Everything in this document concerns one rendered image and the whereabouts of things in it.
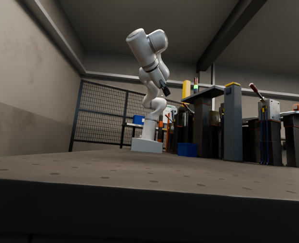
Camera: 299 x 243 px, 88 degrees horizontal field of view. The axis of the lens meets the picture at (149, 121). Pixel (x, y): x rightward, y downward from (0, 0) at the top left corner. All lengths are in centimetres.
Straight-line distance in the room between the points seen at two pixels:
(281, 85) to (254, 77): 78
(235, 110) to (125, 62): 367
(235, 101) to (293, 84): 496
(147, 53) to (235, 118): 60
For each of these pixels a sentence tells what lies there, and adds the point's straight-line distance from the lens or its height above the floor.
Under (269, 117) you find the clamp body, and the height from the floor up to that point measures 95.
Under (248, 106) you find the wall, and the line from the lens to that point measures 486.
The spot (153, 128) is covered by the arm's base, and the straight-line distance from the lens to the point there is 138.
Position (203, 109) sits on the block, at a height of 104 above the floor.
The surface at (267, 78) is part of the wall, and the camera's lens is 547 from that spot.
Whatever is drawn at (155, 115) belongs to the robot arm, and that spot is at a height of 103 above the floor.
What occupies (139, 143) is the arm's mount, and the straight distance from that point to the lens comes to 127.
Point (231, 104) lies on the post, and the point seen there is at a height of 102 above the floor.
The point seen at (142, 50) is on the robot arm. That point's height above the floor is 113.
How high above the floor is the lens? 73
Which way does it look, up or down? 10 degrees up
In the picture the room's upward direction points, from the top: 5 degrees clockwise
